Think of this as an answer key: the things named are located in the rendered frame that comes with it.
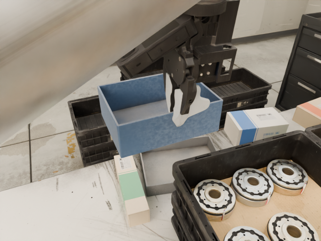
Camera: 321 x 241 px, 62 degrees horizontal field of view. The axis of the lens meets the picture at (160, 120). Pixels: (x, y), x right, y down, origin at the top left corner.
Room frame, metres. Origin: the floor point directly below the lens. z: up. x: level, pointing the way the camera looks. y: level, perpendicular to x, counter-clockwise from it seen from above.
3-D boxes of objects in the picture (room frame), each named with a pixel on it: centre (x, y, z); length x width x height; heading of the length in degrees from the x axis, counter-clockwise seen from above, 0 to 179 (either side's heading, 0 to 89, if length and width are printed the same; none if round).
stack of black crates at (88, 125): (1.20, 0.28, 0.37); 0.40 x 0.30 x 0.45; 113
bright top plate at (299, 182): (0.49, -0.34, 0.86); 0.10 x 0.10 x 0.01
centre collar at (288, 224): (0.32, -0.28, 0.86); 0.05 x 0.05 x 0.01
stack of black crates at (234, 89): (1.52, -0.46, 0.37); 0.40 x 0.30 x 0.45; 113
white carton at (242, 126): (0.84, -0.38, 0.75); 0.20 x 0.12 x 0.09; 101
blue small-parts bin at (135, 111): (0.44, 0.01, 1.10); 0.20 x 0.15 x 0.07; 113
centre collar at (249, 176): (0.45, -0.24, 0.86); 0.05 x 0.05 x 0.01
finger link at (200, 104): (0.36, -0.05, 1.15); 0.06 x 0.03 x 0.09; 111
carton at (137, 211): (0.55, 0.09, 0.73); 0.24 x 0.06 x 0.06; 17
